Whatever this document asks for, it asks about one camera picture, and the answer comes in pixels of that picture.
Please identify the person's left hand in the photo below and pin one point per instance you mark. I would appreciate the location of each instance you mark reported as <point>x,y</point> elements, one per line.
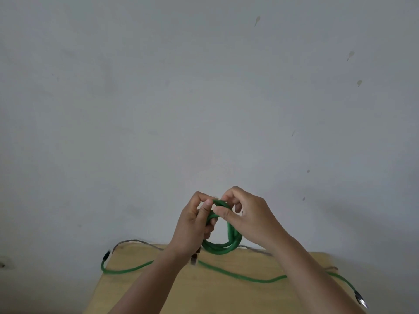
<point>188,225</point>

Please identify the person's left thumb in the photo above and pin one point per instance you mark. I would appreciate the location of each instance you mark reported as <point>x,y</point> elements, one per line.
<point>205,212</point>

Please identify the person's right forearm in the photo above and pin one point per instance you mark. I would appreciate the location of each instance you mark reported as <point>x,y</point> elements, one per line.
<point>311,281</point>

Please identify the person's left forearm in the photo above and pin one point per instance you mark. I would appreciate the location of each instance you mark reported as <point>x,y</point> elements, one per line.
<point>150,284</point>

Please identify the person's right hand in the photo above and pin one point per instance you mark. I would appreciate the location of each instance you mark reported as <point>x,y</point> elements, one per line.
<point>255,219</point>

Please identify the person's right thumb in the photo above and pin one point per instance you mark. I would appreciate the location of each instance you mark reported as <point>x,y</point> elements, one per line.
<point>224,214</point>

